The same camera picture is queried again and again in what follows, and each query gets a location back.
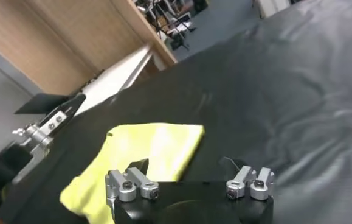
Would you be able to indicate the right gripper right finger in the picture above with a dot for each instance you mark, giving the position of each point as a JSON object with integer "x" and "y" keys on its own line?
{"x": 239, "y": 179}

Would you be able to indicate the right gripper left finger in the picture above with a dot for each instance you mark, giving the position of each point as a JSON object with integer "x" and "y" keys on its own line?
{"x": 124, "y": 187}

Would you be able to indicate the yellow-green t-shirt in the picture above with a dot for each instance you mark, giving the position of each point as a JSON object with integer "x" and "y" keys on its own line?
{"x": 151, "y": 146}

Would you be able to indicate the black laptop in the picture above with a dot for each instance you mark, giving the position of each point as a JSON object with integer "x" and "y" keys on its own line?
{"x": 39, "y": 103}

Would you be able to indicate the white table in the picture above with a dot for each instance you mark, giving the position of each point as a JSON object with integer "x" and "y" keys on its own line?
{"x": 115, "y": 79}

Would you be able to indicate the wooden partition panel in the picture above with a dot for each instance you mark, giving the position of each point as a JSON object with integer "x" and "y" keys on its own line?
{"x": 72, "y": 39}

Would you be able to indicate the black camera tripod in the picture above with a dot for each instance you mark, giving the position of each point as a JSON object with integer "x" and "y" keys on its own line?
{"x": 171, "y": 24}

